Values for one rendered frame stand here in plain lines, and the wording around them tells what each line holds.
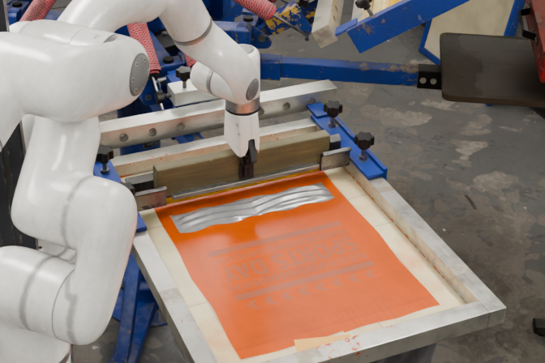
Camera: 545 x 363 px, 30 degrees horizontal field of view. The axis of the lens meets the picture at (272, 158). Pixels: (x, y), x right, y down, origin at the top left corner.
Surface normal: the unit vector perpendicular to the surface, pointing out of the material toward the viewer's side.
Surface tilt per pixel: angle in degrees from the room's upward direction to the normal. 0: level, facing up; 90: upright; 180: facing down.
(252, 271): 0
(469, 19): 79
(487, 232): 0
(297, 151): 90
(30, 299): 58
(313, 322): 0
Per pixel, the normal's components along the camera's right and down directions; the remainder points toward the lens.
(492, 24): -0.91, 0.02
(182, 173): 0.39, 0.49
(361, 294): 0.01, -0.85
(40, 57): -0.22, -0.48
